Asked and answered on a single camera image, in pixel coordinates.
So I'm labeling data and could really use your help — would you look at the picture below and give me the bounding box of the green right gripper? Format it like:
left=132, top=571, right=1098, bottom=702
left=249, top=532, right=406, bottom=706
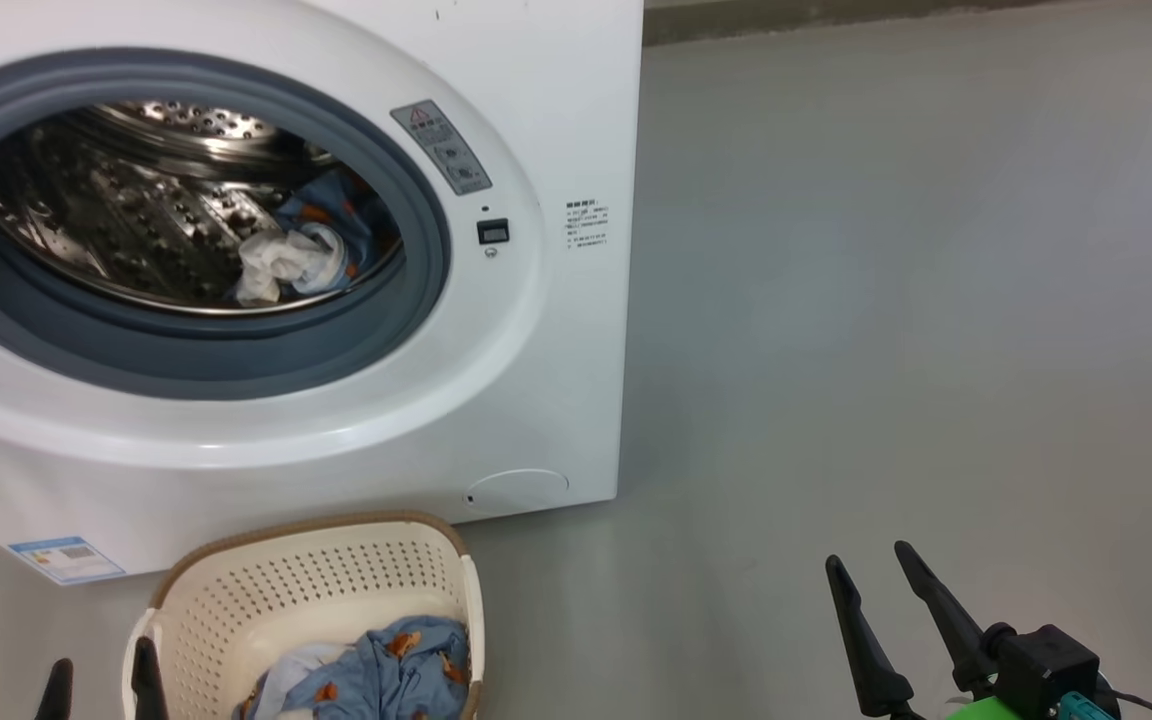
left=825, top=540, right=1072, bottom=720

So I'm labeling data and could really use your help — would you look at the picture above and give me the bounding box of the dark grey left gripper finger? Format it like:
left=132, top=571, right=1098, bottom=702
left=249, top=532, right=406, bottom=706
left=130, top=636, right=171, bottom=720
left=36, top=657, right=75, bottom=720

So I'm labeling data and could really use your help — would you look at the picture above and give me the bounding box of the pale white cloth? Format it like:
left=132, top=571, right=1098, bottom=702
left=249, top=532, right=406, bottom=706
left=254, top=643, right=349, bottom=720

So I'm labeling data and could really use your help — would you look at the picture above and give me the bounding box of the blue cartoon print garment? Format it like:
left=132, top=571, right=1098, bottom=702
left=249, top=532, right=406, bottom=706
left=271, top=170, right=402, bottom=296
left=236, top=615, right=472, bottom=720

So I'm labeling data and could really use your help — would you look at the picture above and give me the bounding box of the white garment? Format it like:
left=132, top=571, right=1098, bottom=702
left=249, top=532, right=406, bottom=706
left=233, top=225, right=349, bottom=306

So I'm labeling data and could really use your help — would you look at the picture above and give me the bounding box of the cream perforated laundry basket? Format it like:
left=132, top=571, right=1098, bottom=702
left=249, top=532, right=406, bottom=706
left=121, top=512, right=485, bottom=720

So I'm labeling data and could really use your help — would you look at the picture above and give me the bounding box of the white front-load washing machine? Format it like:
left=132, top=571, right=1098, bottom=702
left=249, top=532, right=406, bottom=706
left=0, top=0, right=645, bottom=581

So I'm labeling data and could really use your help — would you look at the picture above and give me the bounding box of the blue energy label sticker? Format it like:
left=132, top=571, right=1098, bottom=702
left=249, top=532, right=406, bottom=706
left=8, top=536, right=127, bottom=586

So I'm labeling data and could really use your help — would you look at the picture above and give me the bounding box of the round white filter cover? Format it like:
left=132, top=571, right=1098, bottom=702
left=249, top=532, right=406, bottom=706
left=463, top=469, right=570, bottom=516

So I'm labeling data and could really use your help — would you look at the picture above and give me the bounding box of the steel washer drum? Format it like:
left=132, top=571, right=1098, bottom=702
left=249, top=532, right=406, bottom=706
left=0, top=98, right=407, bottom=316

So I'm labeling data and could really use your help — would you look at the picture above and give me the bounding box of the grey warning label sticker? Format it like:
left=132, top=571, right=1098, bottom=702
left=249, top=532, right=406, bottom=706
left=391, top=99, right=493, bottom=196

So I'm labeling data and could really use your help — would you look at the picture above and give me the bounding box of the black cable teal connector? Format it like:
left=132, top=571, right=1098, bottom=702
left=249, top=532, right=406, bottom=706
left=1061, top=690, right=1152, bottom=720

